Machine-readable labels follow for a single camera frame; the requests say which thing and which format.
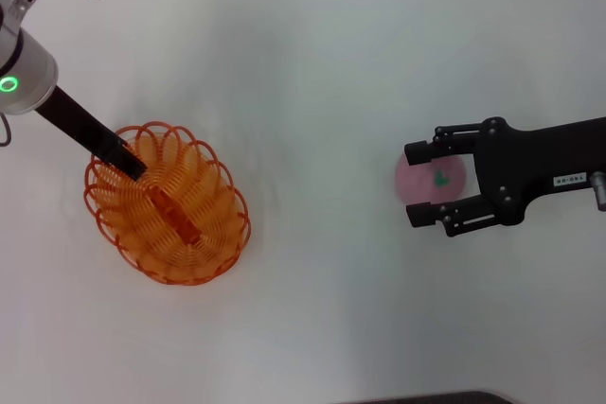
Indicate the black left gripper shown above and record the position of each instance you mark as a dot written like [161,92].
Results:
[76,122]

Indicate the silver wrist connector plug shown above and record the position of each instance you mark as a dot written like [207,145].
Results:
[599,188]

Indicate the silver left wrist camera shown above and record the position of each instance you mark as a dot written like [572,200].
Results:
[21,4]

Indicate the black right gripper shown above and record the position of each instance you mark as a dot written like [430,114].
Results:
[521,163]

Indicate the pink toy peach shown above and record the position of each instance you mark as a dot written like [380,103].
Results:
[416,181]

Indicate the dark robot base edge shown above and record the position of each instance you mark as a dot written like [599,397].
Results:
[426,398]

